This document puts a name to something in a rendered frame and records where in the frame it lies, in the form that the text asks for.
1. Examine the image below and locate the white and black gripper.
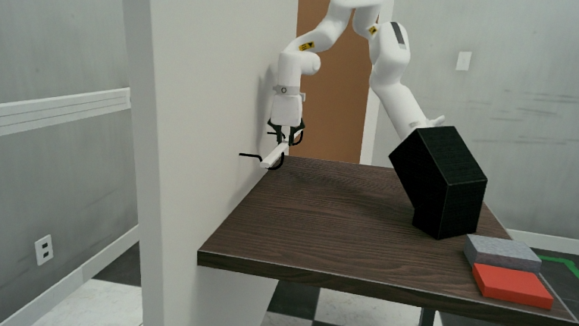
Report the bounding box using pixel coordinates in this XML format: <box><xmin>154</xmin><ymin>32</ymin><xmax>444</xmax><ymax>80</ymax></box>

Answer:
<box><xmin>268</xmin><ymin>93</ymin><xmax>305</xmax><ymax>146</ymax></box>

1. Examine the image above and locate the red flat block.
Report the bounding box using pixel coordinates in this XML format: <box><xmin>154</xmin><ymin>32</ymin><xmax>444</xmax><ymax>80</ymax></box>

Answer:
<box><xmin>472</xmin><ymin>263</ymin><xmax>553</xmax><ymax>309</ymax></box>

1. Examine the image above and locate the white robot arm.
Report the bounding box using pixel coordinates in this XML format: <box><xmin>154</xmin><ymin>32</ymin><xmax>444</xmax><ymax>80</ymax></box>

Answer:
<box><xmin>273</xmin><ymin>0</ymin><xmax>446</xmax><ymax>141</ymax></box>

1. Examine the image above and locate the light grey wall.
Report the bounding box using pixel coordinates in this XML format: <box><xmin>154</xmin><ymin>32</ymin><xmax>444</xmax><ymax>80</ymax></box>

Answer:
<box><xmin>122</xmin><ymin>0</ymin><xmax>299</xmax><ymax>326</ymax></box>

